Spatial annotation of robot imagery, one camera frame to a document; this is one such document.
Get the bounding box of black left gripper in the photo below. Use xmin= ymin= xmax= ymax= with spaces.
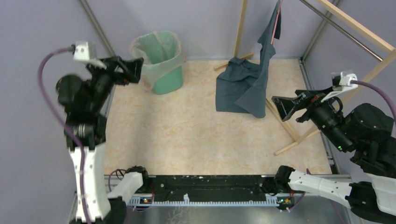
xmin=87 ymin=53 xmax=144 ymax=110

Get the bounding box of green plastic trash bin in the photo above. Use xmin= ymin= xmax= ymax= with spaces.
xmin=131 ymin=31 xmax=184 ymax=95

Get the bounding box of pink translucent trash bag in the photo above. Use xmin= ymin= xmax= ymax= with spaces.
xmin=129 ymin=30 xmax=186 ymax=91

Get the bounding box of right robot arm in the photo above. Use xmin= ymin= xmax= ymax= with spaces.
xmin=272 ymin=88 xmax=396 ymax=224

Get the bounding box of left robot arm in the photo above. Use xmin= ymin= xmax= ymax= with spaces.
xmin=56 ymin=56 xmax=150 ymax=224

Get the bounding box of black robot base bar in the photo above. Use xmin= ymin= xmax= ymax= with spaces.
xmin=136 ymin=175 xmax=295 ymax=203

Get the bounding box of dark blue-grey cloth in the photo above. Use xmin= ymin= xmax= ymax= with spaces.
xmin=215 ymin=0 xmax=282 ymax=119

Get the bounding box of metal rod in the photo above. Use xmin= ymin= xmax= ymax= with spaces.
xmin=301 ymin=0 xmax=383 ymax=62

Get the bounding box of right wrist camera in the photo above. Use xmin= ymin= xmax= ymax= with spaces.
xmin=320 ymin=70 xmax=358 ymax=103

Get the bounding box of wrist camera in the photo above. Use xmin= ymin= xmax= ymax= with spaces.
xmin=71 ymin=41 xmax=107 ymax=69
xmin=320 ymin=70 xmax=358 ymax=103

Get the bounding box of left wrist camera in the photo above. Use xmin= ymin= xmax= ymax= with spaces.
xmin=71 ymin=41 xmax=107 ymax=69

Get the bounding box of wooden drying rack frame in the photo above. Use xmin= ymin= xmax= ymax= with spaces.
xmin=213 ymin=0 xmax=396 ymax=157

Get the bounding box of white cable duct strip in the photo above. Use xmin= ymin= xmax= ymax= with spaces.
xmin=127 ymin=195 xmax=279 ymax=207

